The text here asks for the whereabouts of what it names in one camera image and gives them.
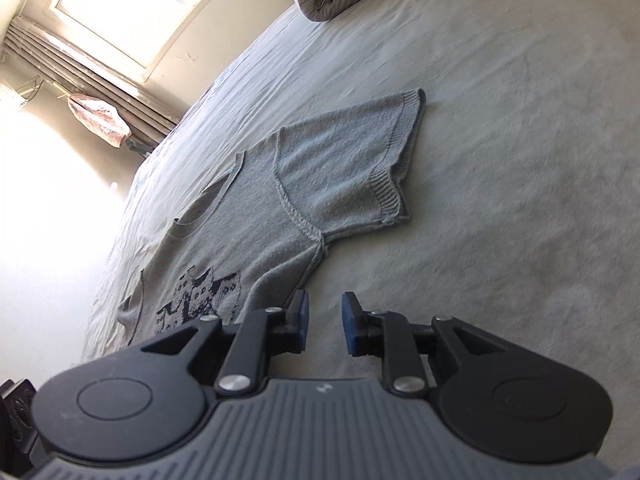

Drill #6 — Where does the grey knit sweater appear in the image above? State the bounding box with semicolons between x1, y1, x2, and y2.
116;88;428;349

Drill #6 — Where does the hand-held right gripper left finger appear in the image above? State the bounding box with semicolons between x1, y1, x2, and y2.
140;289;310;396

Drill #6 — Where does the bed with grey sheet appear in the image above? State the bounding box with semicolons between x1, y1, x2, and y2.
80;0;640;401

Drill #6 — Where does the dark grey object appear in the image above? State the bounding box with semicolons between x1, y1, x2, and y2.
125;137;157;157

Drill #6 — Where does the pink hanging cloth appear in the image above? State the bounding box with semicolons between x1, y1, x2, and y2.
67;94;133;150

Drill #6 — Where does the grey curtain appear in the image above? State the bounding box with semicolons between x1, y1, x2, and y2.
0;16;184;144

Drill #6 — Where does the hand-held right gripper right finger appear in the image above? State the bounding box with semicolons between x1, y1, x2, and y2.
340;290;501;393

